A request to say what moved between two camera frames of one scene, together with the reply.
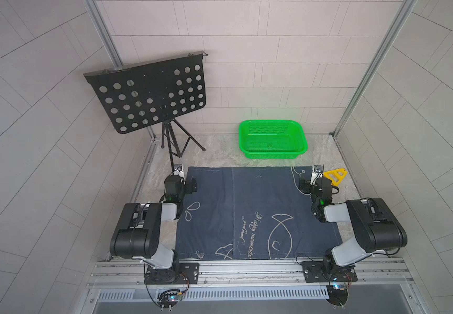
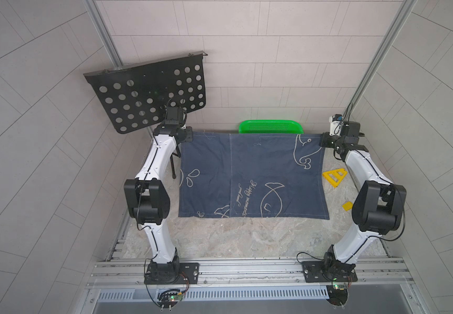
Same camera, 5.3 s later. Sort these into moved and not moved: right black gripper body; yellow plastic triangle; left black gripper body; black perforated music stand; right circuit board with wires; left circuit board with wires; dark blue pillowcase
Moved: right black gripper body; dark blue pillowcase; left black gripper body
Not moved: right circuit board with wires; black perforated music stand; left circuit board with wires; yellow plastic triangle
